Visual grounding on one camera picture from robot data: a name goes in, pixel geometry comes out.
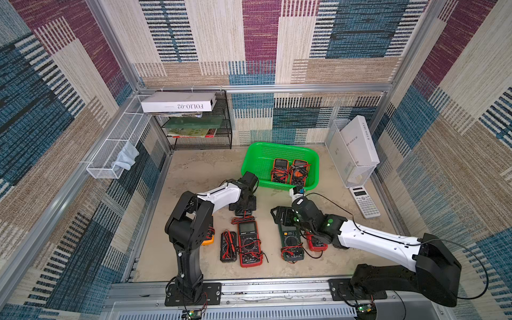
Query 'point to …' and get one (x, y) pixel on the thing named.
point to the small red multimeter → (314, 244)
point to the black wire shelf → (210, 130)
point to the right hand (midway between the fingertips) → (278, 210)
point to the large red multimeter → (249, 245)
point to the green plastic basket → (258, 158)
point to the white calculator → (366, 204)
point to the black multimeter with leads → (228, 246)
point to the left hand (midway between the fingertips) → (246, 206)
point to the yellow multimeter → (210, 232)
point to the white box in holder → (358, 139)
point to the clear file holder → (349, 172)
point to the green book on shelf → (192, 126)
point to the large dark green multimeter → (243, 212)
